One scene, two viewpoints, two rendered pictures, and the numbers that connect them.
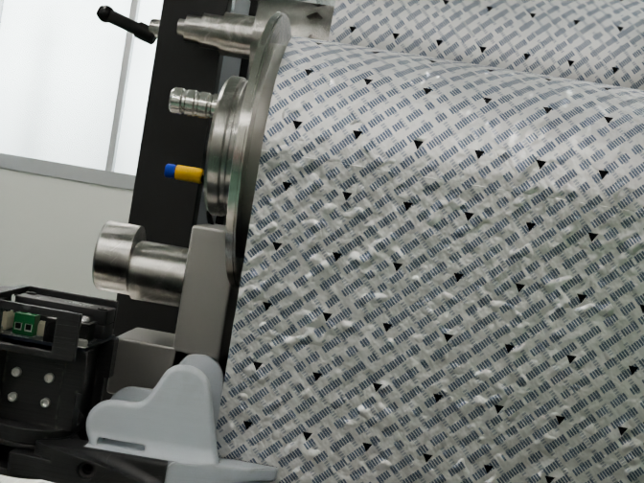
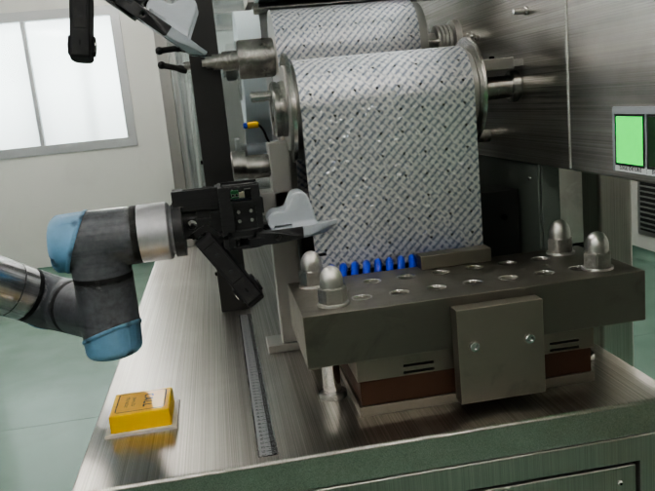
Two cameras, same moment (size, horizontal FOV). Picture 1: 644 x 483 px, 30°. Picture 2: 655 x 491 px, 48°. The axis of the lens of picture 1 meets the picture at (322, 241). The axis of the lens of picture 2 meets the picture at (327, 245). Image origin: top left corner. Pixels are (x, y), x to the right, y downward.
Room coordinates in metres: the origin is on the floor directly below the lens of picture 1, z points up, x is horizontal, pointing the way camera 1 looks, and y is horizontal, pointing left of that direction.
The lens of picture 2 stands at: (-0.36, 0.22, 1.26)
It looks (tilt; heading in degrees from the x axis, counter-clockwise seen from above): 11 degrees down; 348
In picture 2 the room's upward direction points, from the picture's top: 6 degrees counter-clockwise
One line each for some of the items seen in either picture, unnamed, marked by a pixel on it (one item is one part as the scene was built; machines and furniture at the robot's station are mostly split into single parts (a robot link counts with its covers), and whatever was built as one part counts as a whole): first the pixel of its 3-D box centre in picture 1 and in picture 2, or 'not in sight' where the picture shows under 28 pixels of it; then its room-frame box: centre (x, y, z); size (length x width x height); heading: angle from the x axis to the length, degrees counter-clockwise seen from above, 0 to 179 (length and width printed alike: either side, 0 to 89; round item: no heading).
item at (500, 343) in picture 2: not in sight; (499, 350); (0.36, -0.12, 0.96); 0.10 x 0.03 x 0.11; 86
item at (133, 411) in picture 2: not in sight; (142, 409); (0.50, 0.28, 0.91); 0.07 x 0.07 x 0.02; 86
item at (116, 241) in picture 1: (119, 257); (239, 165); (0.68, 0.11, 1.18); 0.04 x 0.02 x 0.04; 176
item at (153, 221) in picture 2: not in sight; (158, 231); (0.60, 0.23, 1.11); 0.08 x 0.05 x 0.08; 176
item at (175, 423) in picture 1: (183, 426); (302, 213); (0.57, 0.05, 1.11); 0.09 x 0.03 x 0.06; 85
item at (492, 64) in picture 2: not in sight; (496, 62); (0.62, -0.26, 1.28); 0.06 x 0.05 x 0.02; 86
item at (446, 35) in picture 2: not in sight; (437, 42); (0.87, -0.27, 1.33); 0.07 x 0.07 x 0.07; 86
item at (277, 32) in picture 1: (261, 151); (288, 108); (0.64, 0.04, 1.25); 0.15 x 0.01 x 0.15; 176
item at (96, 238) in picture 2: not in sight; (96, 242); (0.60, 0.31, 1.11); 0.11 x 0.08 x 0.09; 86
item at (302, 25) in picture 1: (297, 45); (255, 58); (0.89, 0.04, 1.33); 0.06 x 0.06 x 0.06; 86
